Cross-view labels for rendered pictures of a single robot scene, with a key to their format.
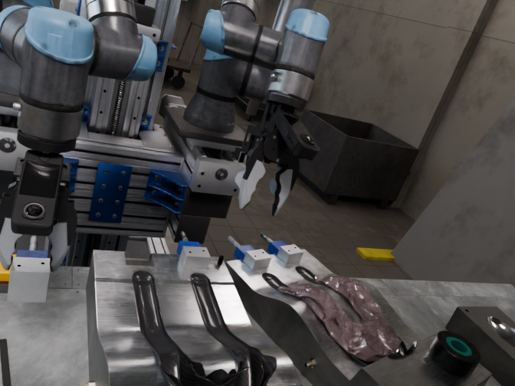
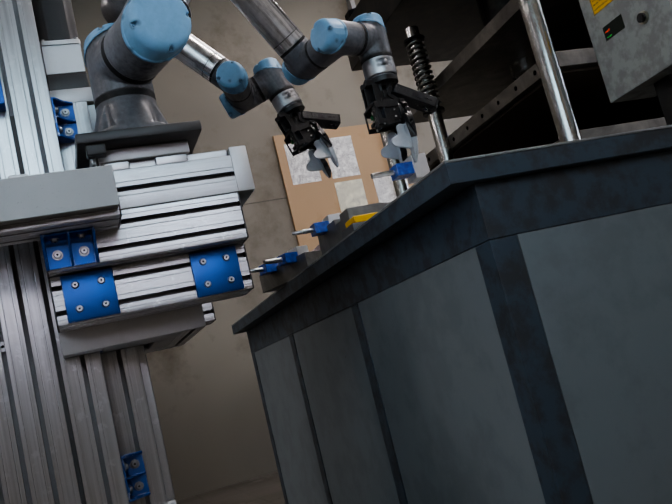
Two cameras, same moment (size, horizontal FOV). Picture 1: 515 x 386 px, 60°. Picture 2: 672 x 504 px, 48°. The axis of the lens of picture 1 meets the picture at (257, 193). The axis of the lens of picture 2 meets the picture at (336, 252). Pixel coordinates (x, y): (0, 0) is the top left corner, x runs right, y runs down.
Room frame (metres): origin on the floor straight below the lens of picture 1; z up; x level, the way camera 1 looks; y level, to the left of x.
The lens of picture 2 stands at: (0.49, 1.96, 0.54)
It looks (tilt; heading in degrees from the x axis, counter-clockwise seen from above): 8 degrees up; 279
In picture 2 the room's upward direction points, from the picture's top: 14 degrees counter-clockwise
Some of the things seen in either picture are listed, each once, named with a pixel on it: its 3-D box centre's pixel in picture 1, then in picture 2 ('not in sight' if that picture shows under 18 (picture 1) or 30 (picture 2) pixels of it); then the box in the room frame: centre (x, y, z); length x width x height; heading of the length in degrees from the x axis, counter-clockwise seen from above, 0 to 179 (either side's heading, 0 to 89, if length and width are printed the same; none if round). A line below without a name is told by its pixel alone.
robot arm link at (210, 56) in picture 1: (225, 67); not in sight; (1.26, 0.19, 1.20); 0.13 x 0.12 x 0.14; 98
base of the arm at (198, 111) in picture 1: (212, 106); not in sight; (1.26, 0.20, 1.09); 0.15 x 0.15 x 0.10
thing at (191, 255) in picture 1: (188, 249); (316, 229); (0.80, 0.10, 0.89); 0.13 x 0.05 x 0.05; 28
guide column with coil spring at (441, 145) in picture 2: not in sight; (453, 185); (0.42, -0.90, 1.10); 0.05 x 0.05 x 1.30
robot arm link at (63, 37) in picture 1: (56, 58); (370, 40); (0.54, 0.29, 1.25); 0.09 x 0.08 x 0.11; 49
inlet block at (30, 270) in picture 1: (31, 260); (397, 171); (0.56, 0.30, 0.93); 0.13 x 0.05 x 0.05; 28
